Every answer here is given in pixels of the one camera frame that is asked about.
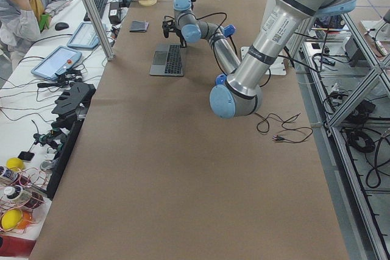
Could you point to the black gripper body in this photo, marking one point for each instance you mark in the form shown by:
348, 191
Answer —
171, 27

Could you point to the grey laptop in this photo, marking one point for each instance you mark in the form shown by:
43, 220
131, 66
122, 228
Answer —
167, 61

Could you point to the folded grey cloth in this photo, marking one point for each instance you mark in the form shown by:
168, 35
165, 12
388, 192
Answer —
139, 26

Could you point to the blue desk lamp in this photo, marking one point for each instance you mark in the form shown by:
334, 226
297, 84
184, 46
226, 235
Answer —
227, 31

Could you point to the black keyboard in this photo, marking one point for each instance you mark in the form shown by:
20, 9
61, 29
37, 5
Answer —
100, 6

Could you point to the far blue teach pendant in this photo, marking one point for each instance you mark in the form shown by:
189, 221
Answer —
84, 38

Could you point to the blue teach pendant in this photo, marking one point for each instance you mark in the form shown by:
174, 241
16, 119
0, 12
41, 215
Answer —
56, 63
84, 38

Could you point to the near blue teach pendant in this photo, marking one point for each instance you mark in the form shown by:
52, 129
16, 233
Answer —
56, 63

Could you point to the black computer mouse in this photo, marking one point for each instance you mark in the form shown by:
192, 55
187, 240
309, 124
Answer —
61, 26

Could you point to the black slotted stand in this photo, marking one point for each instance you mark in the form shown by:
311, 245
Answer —
69, 101

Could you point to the person in grey jacket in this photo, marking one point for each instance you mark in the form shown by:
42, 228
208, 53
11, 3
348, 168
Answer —
20, 22

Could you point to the yellow ball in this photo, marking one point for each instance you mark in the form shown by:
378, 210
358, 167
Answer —
11, 220

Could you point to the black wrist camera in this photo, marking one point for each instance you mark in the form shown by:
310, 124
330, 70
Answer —
168, 26

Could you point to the aluminium frame post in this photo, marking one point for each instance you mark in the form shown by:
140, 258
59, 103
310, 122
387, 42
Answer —
99, 29

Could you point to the copper wire bottle basket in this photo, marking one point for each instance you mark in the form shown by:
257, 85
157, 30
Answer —
25, 190

